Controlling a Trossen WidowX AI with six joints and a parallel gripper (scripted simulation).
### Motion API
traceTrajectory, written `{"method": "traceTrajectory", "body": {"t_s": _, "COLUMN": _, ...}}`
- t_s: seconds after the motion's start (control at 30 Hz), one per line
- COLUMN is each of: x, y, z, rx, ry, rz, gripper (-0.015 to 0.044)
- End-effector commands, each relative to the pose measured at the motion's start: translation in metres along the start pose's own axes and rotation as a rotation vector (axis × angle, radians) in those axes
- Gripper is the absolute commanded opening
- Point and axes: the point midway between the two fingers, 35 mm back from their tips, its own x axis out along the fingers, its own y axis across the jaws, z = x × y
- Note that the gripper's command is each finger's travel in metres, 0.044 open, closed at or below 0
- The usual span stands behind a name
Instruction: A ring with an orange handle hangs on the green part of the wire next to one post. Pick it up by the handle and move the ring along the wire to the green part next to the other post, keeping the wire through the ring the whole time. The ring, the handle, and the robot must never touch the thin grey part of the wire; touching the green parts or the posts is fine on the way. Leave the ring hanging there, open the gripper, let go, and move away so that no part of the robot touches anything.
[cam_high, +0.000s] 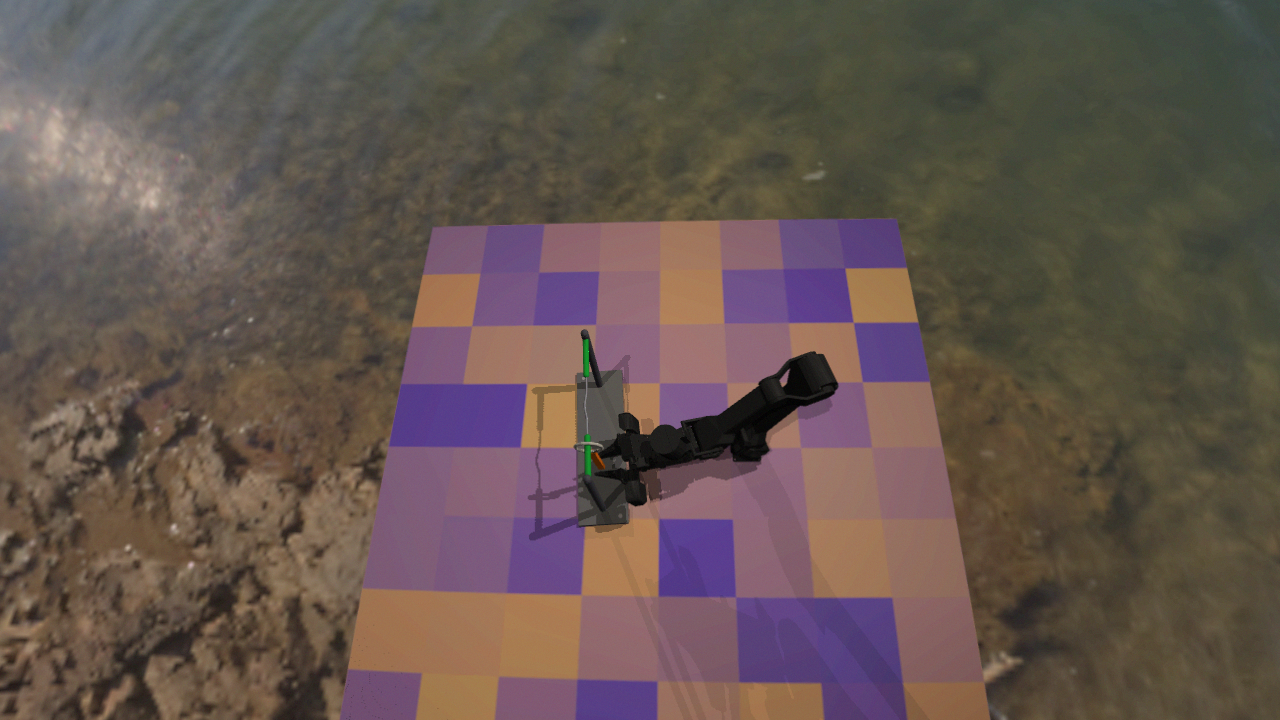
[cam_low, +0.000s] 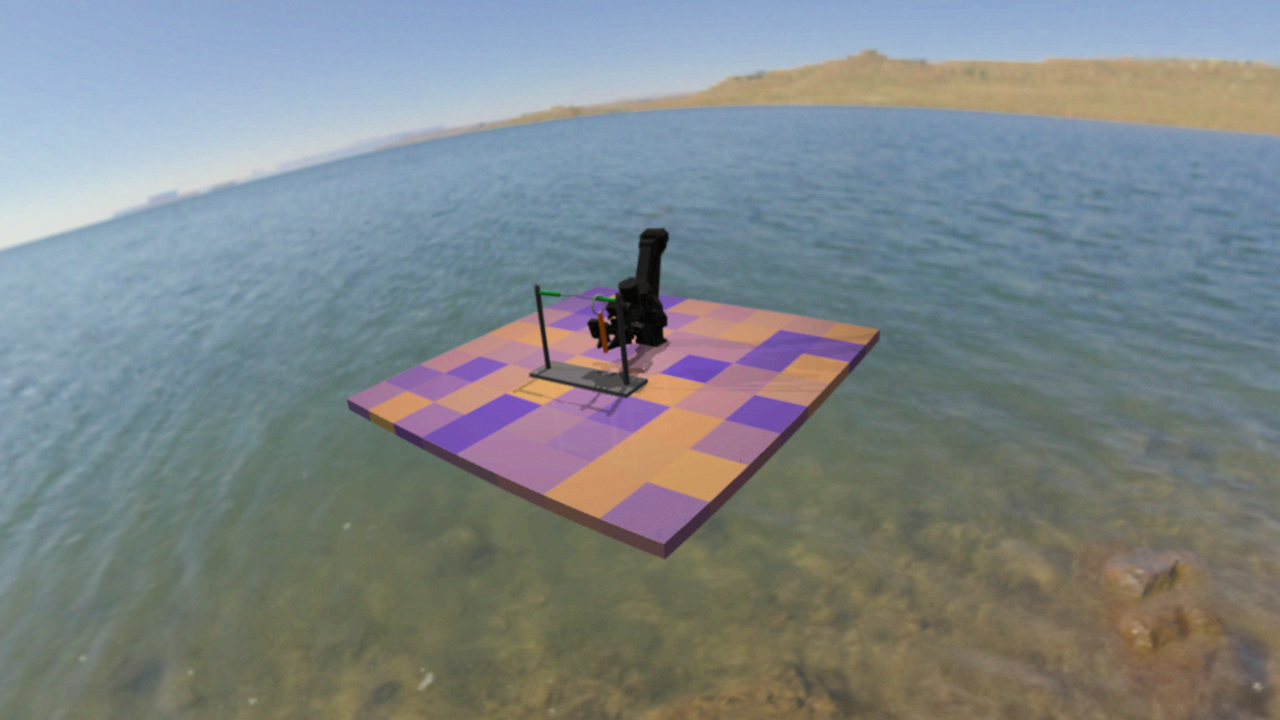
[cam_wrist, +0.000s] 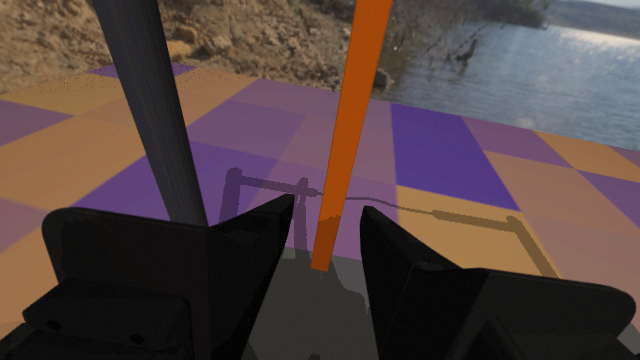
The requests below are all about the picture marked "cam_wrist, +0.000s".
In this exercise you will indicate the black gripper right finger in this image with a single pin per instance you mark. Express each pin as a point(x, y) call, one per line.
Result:
point(426, 307)

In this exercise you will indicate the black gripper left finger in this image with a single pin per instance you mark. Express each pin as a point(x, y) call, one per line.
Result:
point(223, 270)

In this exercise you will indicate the orange handle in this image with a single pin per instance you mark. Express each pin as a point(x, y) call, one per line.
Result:
point(365, 45)

